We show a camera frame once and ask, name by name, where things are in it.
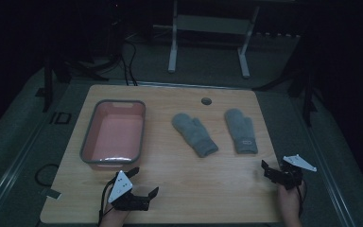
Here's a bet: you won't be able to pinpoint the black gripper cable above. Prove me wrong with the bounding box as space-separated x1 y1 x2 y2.
97 176 121 227
296 182 307 219

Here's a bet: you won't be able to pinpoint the pink basin with grey rim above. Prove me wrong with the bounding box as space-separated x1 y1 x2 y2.
79 99 147 171

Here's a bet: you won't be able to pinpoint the white metal stand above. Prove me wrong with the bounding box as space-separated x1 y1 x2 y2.
152 0 261 79

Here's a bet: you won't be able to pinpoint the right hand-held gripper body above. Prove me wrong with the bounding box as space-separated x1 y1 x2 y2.
272 154 318 191

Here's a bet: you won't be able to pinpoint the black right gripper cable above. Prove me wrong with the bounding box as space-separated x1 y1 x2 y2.
296 182 307 219

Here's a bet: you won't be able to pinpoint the grey tape piece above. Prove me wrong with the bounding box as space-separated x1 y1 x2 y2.
44 188 62 201

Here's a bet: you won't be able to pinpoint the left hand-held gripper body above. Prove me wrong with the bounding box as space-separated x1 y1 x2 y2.
107 170 150 212

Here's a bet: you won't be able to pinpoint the black cable loop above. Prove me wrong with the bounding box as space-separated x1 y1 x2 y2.
34 163 61 187

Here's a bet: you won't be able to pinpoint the grey mitten with label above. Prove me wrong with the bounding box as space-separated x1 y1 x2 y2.
223 108 259 155

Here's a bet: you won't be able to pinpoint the person's left hand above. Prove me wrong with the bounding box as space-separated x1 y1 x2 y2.
98 202 130 227

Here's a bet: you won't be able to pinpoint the plain grey mitten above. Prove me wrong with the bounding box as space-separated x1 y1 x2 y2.
171 113 219 159

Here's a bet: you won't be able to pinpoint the person's right hand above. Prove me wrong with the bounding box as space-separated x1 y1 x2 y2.
276 182 306 221

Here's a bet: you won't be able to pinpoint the black tripod stand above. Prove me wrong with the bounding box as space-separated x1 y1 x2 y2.
35 44 110 114
253 34 320 128

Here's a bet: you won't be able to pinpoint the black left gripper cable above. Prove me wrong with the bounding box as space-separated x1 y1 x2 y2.
97 176 121 227

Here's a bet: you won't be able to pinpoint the black floor cables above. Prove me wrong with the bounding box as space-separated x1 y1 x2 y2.
118 34 139 87

